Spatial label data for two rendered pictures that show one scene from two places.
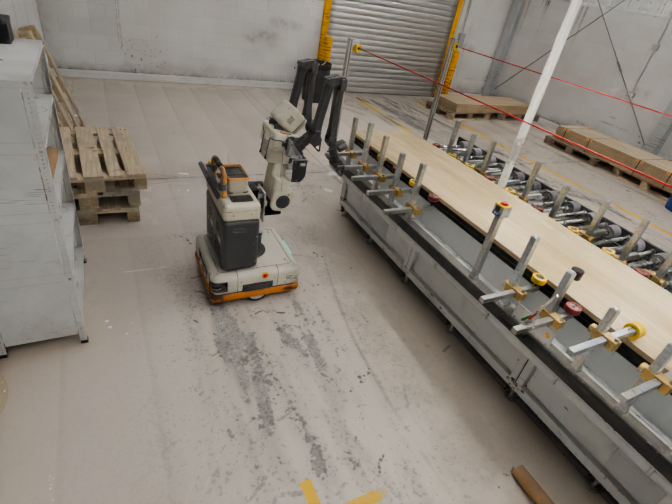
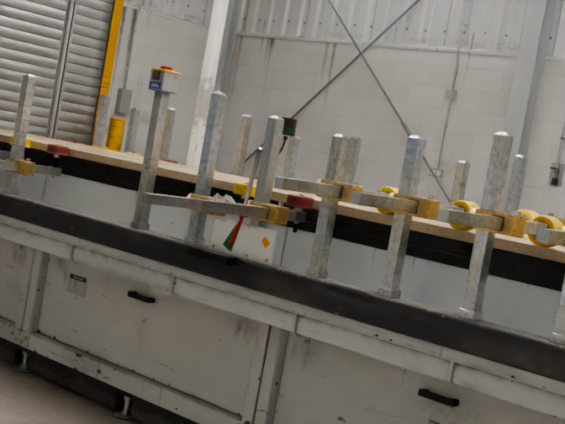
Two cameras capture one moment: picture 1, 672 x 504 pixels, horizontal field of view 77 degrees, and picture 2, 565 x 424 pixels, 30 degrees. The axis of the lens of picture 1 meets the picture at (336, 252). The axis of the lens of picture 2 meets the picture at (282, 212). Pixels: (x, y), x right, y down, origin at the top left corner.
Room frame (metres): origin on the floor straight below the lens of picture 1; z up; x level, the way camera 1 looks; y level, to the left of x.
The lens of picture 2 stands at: (-1.17, -0.32, 1.02)
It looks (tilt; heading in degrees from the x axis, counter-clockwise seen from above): 3 degrees down; 343
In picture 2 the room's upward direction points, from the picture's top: 10 degrees clockwise
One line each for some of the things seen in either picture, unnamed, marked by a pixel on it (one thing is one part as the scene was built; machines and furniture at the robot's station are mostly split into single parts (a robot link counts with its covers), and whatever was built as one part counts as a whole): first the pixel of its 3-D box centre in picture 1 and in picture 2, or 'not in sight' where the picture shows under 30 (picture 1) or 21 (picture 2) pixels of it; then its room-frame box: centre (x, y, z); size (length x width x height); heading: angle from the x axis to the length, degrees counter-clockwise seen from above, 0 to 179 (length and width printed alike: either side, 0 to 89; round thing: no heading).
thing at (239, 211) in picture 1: (236, 214); not in sight; (2.63, 0.76, 0.59); 0.55 x 0.34 x 0.83; 32
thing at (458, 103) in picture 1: (485, 104); not in sight; (10.20, -2.68, 0.23); 2.41 x 0.77 x 0.17; 124
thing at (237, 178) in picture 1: (234, 178); not in sight; (2.62, 0.78, 0.87); 0.23 x 0.15 x 0.11; 32
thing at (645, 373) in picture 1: (655, 378); (412, 205); (1.35, -1.42, 0.95); 0.14 x 0.06 x 0.05; 32
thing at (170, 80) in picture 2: (501, 210); (164, 82); (2.23, -0.87, 1.18); 0.07 x 0.07 x 0.08; 32
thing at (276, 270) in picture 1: (246, 261); not in sight; (2.68, 0.68, 0.16); 0.67 x 0.64 x 0.25; 122
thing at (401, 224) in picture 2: (643, 383); (401, 226); (1.37, -1.41, 0.89); 0.04 x 0.04 x 0.48; 32
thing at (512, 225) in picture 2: not in sight; (495, 222); (1.14, -1.55, 0.95); 0.14 x 0.06 x 0.05; 32
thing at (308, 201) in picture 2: (569, 313); (298, 213); (1.82, -1.27, 0.85); 0.08 x 0.08 x 0.11
